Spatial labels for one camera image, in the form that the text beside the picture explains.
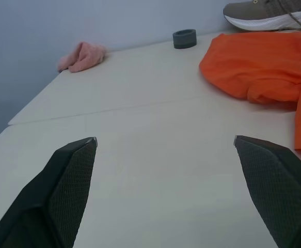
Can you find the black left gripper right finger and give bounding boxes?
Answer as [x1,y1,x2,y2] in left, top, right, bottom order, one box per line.
[233,135,301,248]

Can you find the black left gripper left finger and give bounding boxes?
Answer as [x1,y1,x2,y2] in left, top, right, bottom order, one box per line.
[0,136,99,248]

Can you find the orange shorts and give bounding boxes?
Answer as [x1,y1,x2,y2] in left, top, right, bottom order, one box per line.
[199,31,301,153]

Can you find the pink fluffy cloth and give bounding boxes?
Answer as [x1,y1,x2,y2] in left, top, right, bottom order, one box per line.
[57,41,108,73]

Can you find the taupe sneaker with white sole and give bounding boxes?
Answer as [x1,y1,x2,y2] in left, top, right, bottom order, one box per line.
[223,0,301,32]

